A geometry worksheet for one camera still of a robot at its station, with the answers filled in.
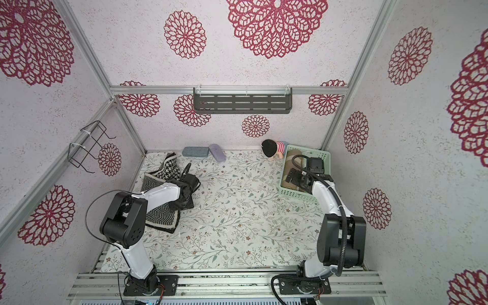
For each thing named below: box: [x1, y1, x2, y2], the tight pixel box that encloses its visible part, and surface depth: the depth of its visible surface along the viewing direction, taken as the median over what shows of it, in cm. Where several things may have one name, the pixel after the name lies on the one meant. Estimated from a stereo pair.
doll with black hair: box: [261, 139, 288, 159], surface depth 117 cm
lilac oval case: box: [209, 143, 227, 163], surface depth 119 cm
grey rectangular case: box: [181, 146, 210, 158], surface depth 119 cm
